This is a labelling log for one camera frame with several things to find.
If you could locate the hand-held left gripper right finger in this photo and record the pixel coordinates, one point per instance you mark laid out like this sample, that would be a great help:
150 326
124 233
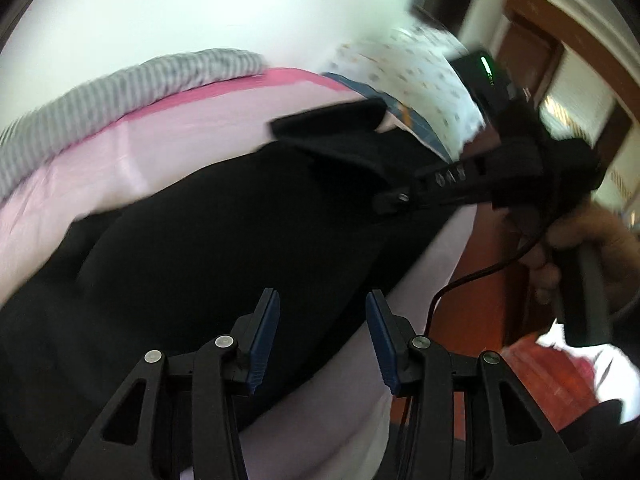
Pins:
380 340

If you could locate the grey striped pillow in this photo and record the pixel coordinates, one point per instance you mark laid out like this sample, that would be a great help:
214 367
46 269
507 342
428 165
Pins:
125 85

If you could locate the brown wooden door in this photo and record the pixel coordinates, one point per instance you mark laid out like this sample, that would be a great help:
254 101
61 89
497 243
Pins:
545 45

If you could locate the white dotted pillow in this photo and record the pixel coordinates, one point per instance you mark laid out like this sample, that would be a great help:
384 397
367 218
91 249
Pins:
425 75

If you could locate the person's right hand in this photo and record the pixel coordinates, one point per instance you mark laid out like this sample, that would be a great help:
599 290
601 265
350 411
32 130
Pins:
595 235

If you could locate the pink striped bed sheet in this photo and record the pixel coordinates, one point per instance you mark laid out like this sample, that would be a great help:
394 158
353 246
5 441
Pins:
175 130

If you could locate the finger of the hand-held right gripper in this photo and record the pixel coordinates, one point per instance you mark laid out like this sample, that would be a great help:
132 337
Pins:
440 180

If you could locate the black pants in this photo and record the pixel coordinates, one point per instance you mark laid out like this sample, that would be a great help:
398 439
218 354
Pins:
200 260

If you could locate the red cloth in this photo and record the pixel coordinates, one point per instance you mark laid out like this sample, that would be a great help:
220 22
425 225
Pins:
545 370

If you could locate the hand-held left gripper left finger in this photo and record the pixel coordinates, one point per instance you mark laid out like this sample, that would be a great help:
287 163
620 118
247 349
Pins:
267 340

